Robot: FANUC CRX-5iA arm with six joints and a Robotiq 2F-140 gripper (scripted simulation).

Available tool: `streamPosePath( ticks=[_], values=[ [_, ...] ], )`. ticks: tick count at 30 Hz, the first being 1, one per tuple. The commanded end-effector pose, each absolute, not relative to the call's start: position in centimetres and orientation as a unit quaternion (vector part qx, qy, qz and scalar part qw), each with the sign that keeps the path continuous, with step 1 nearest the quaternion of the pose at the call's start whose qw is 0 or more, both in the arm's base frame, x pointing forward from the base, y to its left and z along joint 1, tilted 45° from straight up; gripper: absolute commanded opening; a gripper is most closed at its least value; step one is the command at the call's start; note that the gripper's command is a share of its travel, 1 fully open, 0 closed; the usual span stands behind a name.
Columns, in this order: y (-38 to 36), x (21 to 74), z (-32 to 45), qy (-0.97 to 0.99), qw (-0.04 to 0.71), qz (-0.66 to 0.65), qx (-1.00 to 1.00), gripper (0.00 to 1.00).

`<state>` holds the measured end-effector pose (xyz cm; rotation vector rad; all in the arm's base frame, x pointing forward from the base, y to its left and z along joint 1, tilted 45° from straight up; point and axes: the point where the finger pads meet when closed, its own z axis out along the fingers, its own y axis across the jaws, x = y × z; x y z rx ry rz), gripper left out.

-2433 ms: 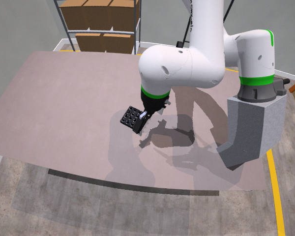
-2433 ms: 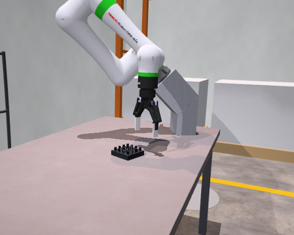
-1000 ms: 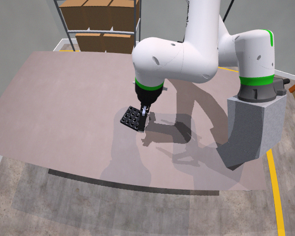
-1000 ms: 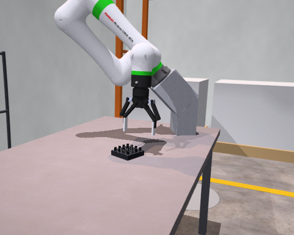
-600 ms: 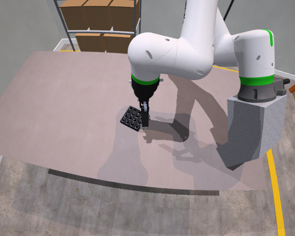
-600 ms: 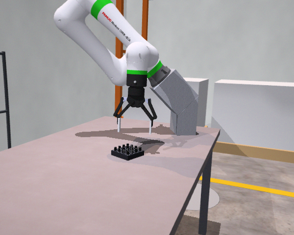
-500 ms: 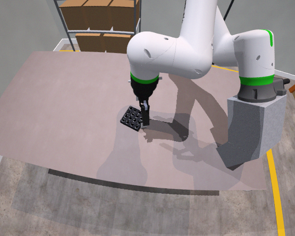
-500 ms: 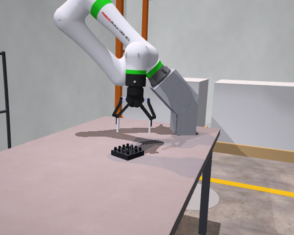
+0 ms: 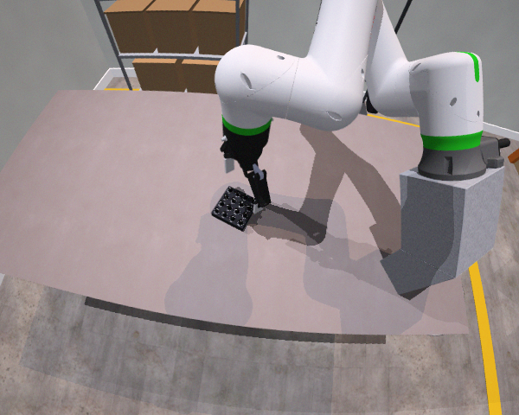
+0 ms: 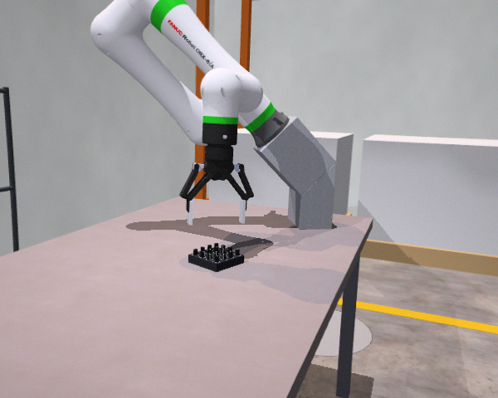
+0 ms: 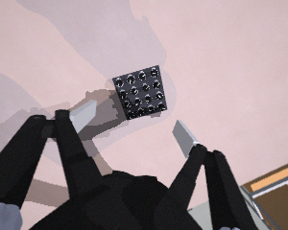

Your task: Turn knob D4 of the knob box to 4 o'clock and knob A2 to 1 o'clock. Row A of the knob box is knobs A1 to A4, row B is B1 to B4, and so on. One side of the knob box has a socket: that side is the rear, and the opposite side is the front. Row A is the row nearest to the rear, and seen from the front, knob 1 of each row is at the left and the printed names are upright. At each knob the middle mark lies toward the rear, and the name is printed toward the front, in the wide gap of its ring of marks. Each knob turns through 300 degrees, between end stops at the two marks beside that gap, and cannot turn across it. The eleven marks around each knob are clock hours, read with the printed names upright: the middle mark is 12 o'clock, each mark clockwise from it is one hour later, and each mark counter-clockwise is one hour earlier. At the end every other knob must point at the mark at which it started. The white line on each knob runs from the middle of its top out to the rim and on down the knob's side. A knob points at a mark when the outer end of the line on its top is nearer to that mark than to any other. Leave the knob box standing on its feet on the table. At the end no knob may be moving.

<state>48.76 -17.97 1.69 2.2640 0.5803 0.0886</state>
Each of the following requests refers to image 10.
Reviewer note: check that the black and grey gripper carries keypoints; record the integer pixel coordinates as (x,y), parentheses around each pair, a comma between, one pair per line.
(217,170)

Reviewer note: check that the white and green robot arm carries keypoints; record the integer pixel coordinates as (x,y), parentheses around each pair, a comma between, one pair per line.
(118,33)

